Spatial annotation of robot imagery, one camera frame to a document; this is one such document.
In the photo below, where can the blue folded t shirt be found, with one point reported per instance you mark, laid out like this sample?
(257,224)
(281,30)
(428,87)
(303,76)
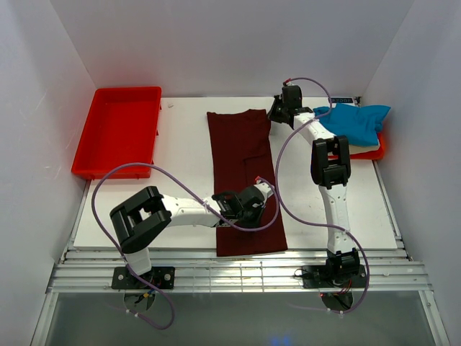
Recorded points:
(359,124)

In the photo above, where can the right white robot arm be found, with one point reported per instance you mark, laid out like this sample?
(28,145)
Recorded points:
(330,170)

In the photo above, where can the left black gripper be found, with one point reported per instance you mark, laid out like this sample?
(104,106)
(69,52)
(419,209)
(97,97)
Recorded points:
(256,223)

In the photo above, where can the beige folded t shirt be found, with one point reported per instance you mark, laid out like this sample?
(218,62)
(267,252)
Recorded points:
(363,149)

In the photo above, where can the aluminium rail frame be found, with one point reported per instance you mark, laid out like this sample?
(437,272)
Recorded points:
(198,271)

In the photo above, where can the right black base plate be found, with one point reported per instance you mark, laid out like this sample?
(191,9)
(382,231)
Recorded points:
(319,276)

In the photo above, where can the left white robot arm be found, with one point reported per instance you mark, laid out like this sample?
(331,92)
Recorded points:
(142,217)

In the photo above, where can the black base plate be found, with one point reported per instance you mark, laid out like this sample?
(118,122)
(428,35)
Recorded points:
(161,277)
(319,276)

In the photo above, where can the large red tray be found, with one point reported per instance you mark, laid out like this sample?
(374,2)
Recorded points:
(120,128)

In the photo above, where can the small black label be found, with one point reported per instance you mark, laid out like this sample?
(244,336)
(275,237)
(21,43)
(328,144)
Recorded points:
(342,100)

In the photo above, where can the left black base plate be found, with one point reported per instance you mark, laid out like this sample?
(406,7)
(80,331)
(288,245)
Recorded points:
(161,277)

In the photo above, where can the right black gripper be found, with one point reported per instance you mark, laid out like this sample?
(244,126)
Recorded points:
(271,114)

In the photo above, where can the maroon t shirt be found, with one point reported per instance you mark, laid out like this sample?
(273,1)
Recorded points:
(241,152)

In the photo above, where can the small red tray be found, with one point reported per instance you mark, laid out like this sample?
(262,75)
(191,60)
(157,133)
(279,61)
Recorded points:
(377,154)

